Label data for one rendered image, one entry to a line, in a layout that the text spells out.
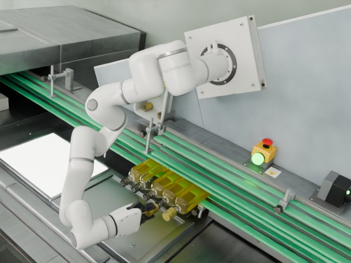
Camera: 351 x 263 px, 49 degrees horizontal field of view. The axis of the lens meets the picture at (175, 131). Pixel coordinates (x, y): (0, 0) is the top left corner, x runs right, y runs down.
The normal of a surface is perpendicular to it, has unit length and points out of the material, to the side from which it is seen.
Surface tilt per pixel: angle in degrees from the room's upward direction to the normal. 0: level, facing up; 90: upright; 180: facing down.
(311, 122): 0
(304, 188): 90
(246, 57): 4
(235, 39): 4
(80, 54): 90
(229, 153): 90
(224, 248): 89
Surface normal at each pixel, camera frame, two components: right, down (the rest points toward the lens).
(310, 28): -0.60, 0.30
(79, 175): 0.12, 0.77
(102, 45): 0.78, 0.41
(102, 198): 0.16, -0.86
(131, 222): 0.58, 0.48
